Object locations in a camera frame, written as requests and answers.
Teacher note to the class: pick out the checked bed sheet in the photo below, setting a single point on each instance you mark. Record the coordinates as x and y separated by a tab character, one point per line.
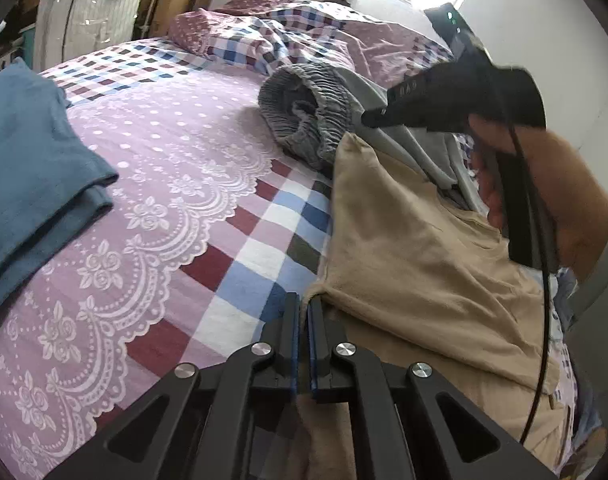
184	160

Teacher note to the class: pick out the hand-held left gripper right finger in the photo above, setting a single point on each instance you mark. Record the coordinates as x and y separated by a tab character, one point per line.
311	345

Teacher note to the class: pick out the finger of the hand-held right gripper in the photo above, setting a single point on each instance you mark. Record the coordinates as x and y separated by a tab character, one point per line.
398	102

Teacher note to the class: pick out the light blue-grey pants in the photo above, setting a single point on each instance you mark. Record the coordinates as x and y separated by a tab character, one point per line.
304	105

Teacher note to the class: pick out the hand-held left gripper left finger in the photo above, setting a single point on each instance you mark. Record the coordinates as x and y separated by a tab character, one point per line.
295	340

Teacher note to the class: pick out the tan shirt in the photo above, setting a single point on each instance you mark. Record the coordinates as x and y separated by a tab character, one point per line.
423	270

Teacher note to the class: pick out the folded teal blue garment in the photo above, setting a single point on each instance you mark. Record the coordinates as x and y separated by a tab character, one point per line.
29	160

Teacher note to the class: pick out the person's right forearm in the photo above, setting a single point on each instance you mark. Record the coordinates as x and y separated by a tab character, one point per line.
601	285

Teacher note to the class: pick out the person's right hand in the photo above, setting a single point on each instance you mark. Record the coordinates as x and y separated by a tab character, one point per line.
573	200

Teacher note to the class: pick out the white ribbed suitcase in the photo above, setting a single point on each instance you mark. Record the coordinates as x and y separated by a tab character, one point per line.
84	20

